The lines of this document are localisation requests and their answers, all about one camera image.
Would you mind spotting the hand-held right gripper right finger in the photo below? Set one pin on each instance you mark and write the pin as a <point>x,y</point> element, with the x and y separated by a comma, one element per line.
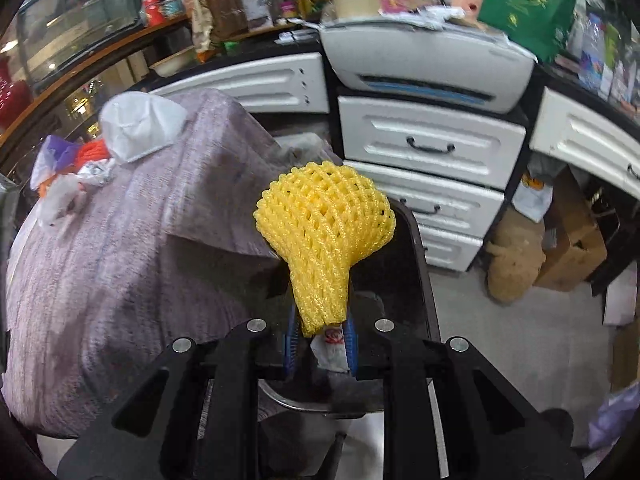
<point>351,355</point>

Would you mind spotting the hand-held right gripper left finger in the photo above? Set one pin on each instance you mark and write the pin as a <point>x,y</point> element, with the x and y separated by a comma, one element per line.
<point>291,355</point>

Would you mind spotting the dark brown trash bin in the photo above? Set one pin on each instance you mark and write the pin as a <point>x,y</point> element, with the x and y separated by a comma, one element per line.
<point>400,280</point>

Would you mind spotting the yellow foam fruit net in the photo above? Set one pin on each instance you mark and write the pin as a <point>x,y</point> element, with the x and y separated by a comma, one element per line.
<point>320,220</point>

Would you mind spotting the white tissue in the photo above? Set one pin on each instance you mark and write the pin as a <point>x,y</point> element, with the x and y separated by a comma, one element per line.
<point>140,125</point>

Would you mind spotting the purple grey knitted blanket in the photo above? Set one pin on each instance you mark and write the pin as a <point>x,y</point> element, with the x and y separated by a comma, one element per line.
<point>125,260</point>

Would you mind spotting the translucent plastic bag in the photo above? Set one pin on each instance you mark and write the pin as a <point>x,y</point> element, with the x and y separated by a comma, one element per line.
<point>300,147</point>

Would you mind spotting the white pouch with orange mark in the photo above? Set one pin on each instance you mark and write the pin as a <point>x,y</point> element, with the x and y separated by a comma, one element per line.
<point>532,195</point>

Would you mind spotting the open brown cardboard box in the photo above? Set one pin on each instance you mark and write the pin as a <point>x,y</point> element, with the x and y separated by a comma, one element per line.
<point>570,245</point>

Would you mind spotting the silver white crumpled wrapper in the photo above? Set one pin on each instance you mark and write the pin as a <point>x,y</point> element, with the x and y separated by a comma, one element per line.
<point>97,172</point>

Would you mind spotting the purple printed cloth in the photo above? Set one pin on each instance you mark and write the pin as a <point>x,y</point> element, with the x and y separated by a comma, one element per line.
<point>612,420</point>

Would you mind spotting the white crumpled plastic scrap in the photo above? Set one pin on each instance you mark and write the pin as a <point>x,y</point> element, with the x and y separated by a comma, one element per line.
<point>62,202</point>

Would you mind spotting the white printer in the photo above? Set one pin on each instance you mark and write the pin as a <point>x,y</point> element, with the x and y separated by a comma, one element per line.
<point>425,55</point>

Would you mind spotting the purple plastic wrapper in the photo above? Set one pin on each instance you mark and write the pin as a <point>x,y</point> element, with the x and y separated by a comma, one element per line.
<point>52,152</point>

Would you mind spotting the white bowl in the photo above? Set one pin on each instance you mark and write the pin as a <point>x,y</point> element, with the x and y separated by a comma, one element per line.
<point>172,62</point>

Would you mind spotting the brown paper bag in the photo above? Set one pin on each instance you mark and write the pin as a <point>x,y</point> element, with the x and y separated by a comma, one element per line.
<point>227,7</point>

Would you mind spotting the red container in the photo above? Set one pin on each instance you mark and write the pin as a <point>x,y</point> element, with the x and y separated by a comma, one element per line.
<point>153,10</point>

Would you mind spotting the clear plastic water bottle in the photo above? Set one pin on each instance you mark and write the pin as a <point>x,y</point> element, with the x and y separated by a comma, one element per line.
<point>592,55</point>

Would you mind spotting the green gift bag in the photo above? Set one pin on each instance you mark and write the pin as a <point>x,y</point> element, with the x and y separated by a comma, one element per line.
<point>530,5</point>

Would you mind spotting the glass display cabinet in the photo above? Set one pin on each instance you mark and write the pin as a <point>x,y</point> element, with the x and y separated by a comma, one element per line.
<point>75,15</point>

